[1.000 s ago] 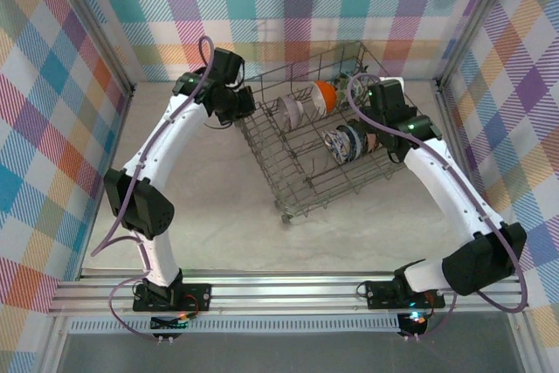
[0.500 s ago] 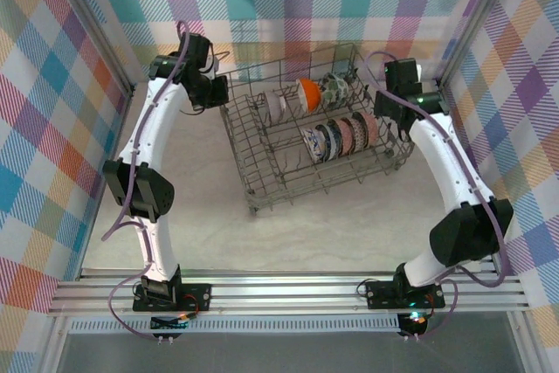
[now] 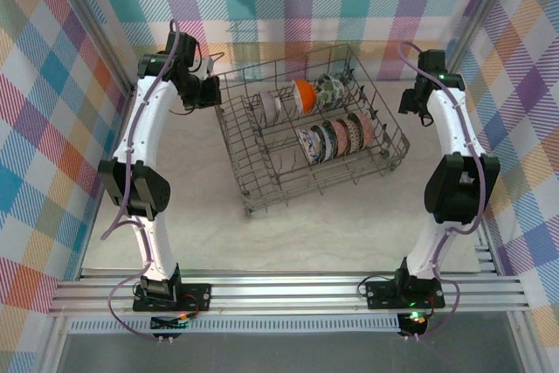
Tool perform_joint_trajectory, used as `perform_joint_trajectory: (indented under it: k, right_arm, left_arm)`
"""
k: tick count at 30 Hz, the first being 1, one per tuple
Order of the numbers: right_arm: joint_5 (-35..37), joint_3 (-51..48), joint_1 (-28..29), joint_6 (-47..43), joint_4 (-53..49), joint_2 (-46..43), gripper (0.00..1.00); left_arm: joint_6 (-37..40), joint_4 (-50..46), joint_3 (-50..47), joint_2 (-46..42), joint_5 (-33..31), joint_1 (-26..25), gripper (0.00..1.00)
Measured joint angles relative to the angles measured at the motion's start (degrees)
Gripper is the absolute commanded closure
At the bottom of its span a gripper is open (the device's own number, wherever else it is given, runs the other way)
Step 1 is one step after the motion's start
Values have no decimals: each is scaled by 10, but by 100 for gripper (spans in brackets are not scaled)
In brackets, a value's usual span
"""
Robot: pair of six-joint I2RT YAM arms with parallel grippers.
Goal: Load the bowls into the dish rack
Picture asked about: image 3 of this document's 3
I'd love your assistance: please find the grey wire dish rack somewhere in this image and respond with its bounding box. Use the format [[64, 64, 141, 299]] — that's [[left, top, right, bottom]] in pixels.
[[213, 43, 411, 218]]

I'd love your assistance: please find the blue and yellow patterned bowl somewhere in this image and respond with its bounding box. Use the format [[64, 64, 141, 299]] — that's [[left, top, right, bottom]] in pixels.
[[295, 126, 322, 165]]

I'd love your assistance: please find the small electronics module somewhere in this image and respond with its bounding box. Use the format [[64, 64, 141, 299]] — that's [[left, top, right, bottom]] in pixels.
[[150, 314, 191, 343], [397, 311, 431, 342]]

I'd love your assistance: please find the teal rimmed bowl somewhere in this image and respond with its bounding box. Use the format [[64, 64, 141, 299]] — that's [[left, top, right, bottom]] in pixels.
[[312, 123, 337, 161]]

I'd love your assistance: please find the orange and white bowl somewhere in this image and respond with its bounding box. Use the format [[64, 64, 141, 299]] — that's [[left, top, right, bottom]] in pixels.
[[291, 79, 316, 115]]

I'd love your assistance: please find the aluminium frame post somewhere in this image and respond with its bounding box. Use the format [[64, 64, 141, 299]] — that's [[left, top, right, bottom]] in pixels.
[[50, 0, 137, 97], [435, 0, 523, 90]]

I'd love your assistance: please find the white slotted cable tray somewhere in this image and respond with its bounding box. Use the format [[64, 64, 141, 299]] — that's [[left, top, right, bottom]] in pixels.
[[68, 318, 402, 335]]

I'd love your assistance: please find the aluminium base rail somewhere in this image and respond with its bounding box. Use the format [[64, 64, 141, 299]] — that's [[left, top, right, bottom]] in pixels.
[[46, 274, 530, 316]]

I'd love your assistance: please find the white bowl green leaf print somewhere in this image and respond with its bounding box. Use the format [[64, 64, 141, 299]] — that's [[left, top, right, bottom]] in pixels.
[[314, 73, 346, 110]]

